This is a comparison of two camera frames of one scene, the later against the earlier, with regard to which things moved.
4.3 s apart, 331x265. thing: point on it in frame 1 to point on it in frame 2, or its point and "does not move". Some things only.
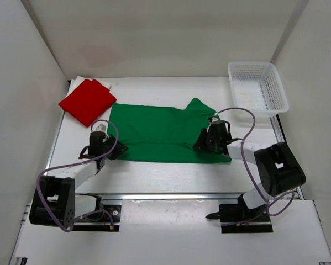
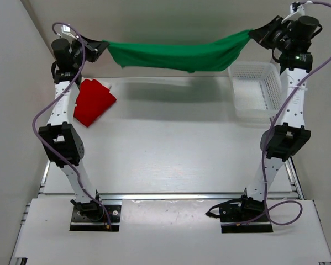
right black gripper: (201, 144) to (263, 36)
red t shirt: (89, 100) does not move
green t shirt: (160, 134) to (209, 56)
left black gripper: (120, 148) to (98, 47)
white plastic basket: (257, 86) does not move
